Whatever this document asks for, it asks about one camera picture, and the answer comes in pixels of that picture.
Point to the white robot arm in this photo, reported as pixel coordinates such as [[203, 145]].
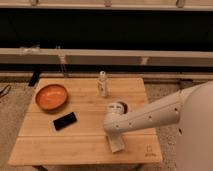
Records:
[[190, 108]]

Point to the orange bowl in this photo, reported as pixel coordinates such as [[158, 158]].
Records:
[[51, 97]]

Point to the grey horizontal rail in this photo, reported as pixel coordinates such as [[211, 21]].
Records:
[[105, 57]]

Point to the wooden table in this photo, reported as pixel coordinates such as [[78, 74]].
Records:
[[84, 142]]

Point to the small white bottle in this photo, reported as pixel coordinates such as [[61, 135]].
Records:
[[102, 84]]

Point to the black smartphone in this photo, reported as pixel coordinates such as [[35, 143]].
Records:
[[64, 121]]

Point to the white cup with dark liquid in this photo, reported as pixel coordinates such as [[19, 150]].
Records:
[[121, 107]]

